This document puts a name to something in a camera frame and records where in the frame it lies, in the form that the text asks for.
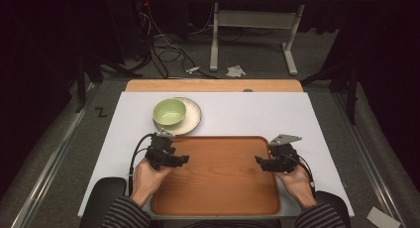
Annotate crumpled white paper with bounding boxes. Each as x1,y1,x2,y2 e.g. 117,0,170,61
225,64,248,79

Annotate white paper sheet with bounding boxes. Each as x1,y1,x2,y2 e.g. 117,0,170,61
366,205,403,228

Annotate person's left hand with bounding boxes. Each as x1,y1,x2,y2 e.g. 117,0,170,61
131,157,173,203

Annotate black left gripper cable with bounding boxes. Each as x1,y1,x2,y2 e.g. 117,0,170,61
127,133,157,196

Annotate wooden tray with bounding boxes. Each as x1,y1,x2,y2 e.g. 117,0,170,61
151,135,282,217

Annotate white plate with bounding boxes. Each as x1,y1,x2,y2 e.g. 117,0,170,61
153,96,203,137

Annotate metal floor rail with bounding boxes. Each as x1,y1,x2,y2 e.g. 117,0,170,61
10,83,97,228
331,91,408,228

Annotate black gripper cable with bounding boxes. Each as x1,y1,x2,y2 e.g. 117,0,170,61
127,133,157,196
295,154,317,193

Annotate person's right hand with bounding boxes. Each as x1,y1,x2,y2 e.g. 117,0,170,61
274,164,319,210

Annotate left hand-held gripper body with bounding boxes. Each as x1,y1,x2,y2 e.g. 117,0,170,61
144,130,177,171

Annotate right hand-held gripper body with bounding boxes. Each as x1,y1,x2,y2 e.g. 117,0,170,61
267,133,303,174

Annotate green bowl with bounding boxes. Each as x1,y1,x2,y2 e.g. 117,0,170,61
152,97,188,127

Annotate black metal stand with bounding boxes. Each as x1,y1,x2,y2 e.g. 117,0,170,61
74,51,144,114
299,54,361,126

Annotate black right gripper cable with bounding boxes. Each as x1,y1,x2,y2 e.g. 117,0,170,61
295,154,317,193

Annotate black chair armrest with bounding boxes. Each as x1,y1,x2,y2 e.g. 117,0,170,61
313,189,353,228
78,176,129,228

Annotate white table mat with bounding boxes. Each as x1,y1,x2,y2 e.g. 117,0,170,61
77,90,356,220

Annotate grey metal desk frame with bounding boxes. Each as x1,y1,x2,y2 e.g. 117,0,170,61
209,2,306,77

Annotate bundle of floor cables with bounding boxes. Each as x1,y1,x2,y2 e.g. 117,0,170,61
137,1,220,80

